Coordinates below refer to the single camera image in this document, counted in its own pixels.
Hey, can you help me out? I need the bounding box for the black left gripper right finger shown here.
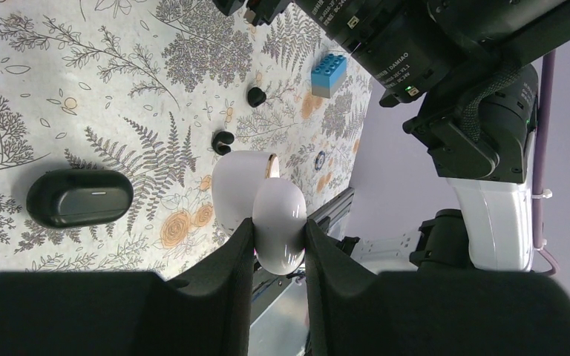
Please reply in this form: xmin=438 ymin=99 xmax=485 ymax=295
xmin=305 ymin=220 xmax=570 ymax=355

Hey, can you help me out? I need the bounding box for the blue grey block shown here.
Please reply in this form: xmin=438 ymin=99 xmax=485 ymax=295
xmin=310 ymin=53 xmax=347 ymax=99

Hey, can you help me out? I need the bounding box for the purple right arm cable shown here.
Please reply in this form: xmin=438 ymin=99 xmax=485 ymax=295
xmin=531 ymin=49 xmax=560 ymax=277

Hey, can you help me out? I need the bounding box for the black oval earbud case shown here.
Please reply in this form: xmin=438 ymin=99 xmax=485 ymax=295
xmin=26 ymin=169 xmax=134 ymax=229

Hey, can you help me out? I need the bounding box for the single black earbud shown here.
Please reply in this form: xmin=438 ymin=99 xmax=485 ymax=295
xmin=246 ymin=87 xmax=267 ymax=108

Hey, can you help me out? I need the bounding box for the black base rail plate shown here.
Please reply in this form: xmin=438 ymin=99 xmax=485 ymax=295
xmin=250 ymin=186 xmax=424 ymax=315

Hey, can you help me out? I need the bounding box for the white earbud charging case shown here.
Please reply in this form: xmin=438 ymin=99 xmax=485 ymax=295
xmin=212 ymin=151 xmax=308 ymax=275

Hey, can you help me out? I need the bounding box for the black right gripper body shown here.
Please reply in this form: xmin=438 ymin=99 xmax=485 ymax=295
xmin=212 ymin=0 xmax=293 ymax=26

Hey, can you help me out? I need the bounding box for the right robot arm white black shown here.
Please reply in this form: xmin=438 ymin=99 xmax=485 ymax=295
xmin=297 ymin=1 xmax=570 ymax=271

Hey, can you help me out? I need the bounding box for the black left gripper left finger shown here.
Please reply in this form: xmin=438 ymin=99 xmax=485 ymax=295
xmin=0 ymin=219 xmax=254 ymax=355

